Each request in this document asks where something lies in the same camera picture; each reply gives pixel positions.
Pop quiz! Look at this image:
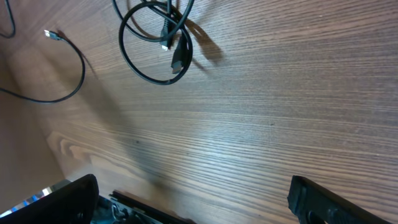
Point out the black USB cable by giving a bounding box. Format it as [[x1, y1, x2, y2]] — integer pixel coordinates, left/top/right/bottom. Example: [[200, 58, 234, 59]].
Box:
[[0, 0, 16, 39], [0, 29, 86, 104], [111, 0, 195, 86]]

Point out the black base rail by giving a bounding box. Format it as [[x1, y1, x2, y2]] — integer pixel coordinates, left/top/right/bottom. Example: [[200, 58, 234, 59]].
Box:
[[90, 191, 194, 224]]

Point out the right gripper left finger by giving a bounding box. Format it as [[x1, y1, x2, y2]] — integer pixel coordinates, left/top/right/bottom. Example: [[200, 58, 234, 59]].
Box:
[[1, 174, 99, 224]]

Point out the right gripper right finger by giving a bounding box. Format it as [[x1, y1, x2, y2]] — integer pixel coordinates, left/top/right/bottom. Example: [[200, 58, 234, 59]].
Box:
[[287, 175, 389, 224]]

